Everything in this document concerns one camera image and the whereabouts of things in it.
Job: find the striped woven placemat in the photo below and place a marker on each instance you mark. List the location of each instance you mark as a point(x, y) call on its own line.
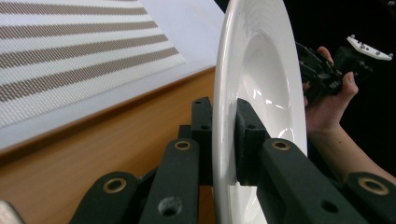
point(77, 56)

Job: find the brown wooden tray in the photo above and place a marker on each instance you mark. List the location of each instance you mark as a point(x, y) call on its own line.
point(93, 149)

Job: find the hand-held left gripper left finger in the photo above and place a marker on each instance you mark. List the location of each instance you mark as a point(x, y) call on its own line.
point(202, 140)

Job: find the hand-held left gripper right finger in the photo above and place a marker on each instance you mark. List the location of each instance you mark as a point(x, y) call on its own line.
point(249, 149)

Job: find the white deep plate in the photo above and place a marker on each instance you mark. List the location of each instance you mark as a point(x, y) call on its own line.
point(264, 62)

